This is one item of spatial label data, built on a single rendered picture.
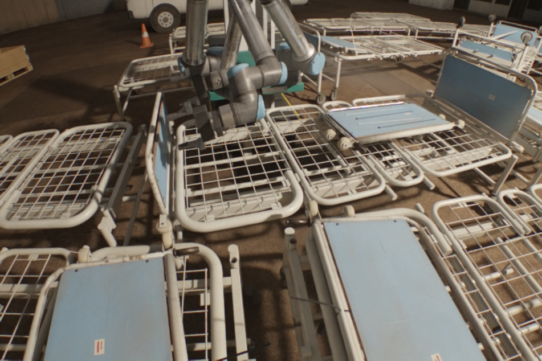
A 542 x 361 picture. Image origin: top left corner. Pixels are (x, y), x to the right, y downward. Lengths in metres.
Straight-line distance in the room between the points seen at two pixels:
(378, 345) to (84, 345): 0.75
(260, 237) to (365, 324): 0.99
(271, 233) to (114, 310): 1.03
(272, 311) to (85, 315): 0.84
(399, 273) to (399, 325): 0.17
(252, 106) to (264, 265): 0.88
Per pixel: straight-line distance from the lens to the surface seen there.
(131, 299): 0.91
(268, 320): 1.40
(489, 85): 2.14
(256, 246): 1.61
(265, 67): 1.08
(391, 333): 0.83
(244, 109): 1.01
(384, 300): 0.86
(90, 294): 0.97
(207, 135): 1.05
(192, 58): 1.69
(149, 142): 1.06
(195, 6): 1.44
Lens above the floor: 1.31
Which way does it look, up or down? 35 degrees down
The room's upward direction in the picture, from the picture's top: 1 degrees counter-clockwise
